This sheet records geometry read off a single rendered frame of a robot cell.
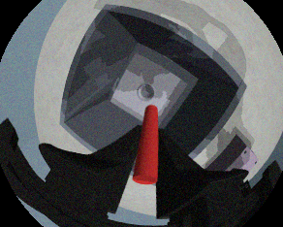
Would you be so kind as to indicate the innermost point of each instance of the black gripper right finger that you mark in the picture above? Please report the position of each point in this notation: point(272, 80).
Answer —
point(181, 181)

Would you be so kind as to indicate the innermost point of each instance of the red peg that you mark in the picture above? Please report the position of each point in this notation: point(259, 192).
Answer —
point(146, 164)

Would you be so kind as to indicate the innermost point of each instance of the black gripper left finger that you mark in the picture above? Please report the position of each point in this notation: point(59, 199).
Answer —
point(105, 171)

